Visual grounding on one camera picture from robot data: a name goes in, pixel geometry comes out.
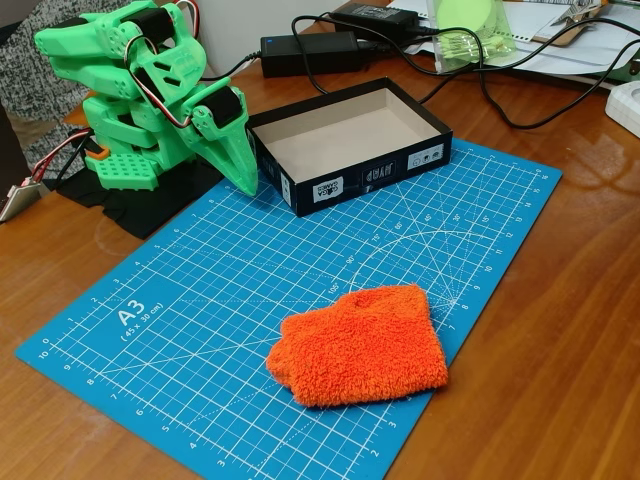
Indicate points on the silver controller board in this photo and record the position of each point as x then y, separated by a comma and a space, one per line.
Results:
20, 200

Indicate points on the black power adapter blue LED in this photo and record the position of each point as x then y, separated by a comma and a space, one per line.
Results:
310, 52

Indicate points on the grey speckled fabric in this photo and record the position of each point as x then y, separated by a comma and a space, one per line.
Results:
40, 90

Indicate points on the clear bag with green items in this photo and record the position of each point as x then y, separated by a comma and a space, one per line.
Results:
475, 40

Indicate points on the blue A3 cutting mat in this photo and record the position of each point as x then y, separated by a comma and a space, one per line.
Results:
240, 310

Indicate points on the silver binder clip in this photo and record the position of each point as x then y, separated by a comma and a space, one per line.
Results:
575, 12

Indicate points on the green plastic bracket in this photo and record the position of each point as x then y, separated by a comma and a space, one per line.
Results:
630, 72

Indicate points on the brown clipboard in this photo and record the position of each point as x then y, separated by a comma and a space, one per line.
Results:
570, 35

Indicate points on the white paper sheets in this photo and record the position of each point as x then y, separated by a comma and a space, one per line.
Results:
550, 50

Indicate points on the black power adapter plain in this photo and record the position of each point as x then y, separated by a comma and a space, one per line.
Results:
375, 15

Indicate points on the green gripper black servo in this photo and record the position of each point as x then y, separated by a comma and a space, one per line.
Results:
226, 145

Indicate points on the white plastic device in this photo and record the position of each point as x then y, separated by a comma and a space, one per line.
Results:
625, 107

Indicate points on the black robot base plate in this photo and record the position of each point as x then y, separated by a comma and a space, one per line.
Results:
145, 210

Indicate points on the green 3D-printed robot arm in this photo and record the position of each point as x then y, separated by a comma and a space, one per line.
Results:
107, 75

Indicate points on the orange fluffy cloth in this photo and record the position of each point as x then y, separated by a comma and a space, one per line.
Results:
360, 345

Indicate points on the black cardboard box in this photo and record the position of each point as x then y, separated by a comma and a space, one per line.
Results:
350, 165

